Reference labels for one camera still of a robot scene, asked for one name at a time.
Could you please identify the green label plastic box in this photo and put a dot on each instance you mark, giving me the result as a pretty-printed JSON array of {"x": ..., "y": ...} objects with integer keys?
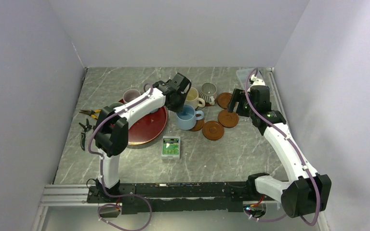
[{"x": 171, "y": 147}]

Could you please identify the dark red round tray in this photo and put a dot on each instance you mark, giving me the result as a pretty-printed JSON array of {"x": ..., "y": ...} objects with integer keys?
[{"x": 148, "y": 127}]

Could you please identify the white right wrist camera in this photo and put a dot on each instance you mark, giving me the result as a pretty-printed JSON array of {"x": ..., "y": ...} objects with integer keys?
[{"x": 256, "y": 81}]

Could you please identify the black wire stripper tool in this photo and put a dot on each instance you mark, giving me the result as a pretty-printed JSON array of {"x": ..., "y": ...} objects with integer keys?
[{"x": 85, "y": 128}]

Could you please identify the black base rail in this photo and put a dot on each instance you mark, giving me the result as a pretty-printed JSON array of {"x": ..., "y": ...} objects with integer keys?
[{"x": 231, "y": 196}]

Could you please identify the clear plastic organizer box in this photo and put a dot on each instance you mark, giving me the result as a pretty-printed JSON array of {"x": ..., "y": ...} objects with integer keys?
[{"x": 244, "y": 75}]

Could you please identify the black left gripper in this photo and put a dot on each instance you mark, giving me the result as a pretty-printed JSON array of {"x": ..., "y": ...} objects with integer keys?
[{"x": 179, "y": 108}]

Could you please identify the cream ribbed ceramic mug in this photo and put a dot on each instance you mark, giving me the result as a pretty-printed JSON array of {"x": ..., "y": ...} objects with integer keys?
[{"x": 193, "y": 99}]

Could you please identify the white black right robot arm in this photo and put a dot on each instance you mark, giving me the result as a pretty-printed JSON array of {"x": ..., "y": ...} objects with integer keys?
[{"x": 306, "y": 191}]

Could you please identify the light blue ceramic mug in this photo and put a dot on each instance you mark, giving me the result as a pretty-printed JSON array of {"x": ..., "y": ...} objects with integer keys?
[{"x": 188, "y": 117}]

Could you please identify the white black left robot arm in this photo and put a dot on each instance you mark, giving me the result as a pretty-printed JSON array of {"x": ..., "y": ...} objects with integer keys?
[{"x": 111, "y": 134}]

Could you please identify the yellow handled needle-nose pliers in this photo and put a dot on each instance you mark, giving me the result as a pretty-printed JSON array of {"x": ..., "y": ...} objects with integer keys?
[{"x": 91, "y": 113}]

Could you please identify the grey ribbed ceramic cup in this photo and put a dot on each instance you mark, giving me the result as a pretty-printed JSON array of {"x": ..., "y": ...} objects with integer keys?
[{"x": 208, "y": 92}]

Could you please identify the mauve ceramic mug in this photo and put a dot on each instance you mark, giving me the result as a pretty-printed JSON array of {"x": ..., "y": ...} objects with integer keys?
[{"x": 130, "y": 95}]

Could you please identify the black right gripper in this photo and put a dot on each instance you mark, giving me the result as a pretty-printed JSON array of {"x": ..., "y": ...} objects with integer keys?
[{"x": 238, "y": 96}]

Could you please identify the brown wooden coaster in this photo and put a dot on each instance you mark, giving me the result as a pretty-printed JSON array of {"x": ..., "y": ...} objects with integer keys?
[
  {"x": 213, "y": 130},
  {"x": 224, "y": 99},
  {"x": 227, "y": 119},
  {"x": 198, "y": 126}
]

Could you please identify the grey-green ceramic mug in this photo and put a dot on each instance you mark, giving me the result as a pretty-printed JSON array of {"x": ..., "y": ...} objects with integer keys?
[{"x": 117, "y": 104}]

